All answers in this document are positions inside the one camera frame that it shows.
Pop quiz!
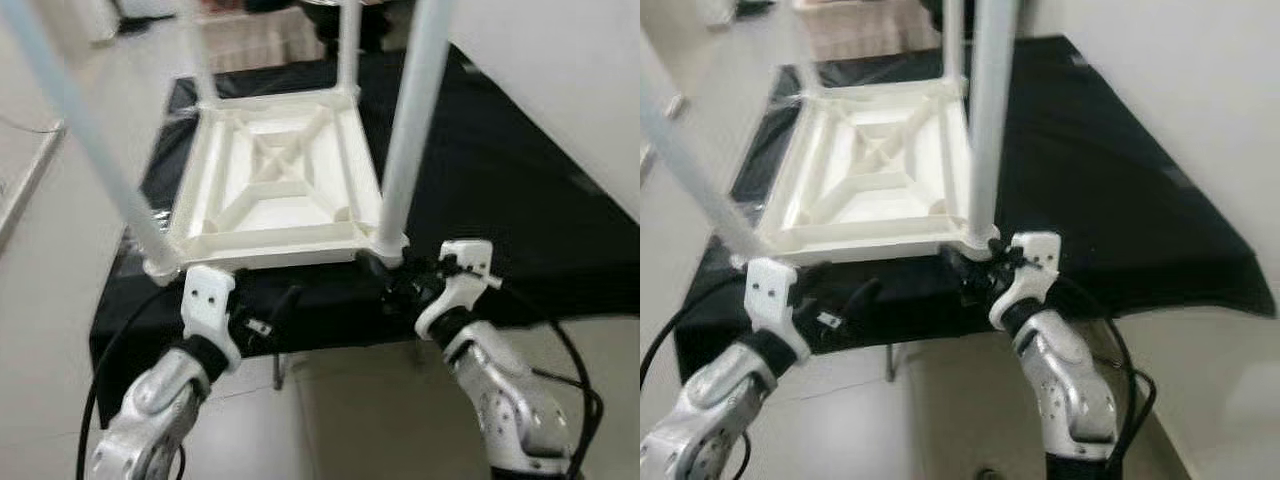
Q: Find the white plastic table leg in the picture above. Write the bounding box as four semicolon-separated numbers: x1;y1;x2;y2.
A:
943;0;969;86
335;0;363;96
180;0;221;106
375;0;459;266
790;0;821;96
640;60;771;269
0;0;181;279
965;0;1021;251

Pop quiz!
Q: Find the beige cloth covered table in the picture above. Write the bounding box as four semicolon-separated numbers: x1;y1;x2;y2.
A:
195;10;321;73
795;0;946;61

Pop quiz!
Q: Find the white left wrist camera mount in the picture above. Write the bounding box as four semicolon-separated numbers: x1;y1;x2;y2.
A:
745;258;809;363
182;265;241;373

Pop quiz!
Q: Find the white plastic table top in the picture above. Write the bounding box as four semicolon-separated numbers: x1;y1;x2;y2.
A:
730;80;1001;271
145;85;409;279

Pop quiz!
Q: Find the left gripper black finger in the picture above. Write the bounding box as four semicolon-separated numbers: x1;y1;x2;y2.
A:
845;278;886;323
270;285;304;331

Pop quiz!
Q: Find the black tablecloth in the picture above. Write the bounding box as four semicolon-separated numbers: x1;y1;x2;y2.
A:
675;35;1276;381
88;45;640;401

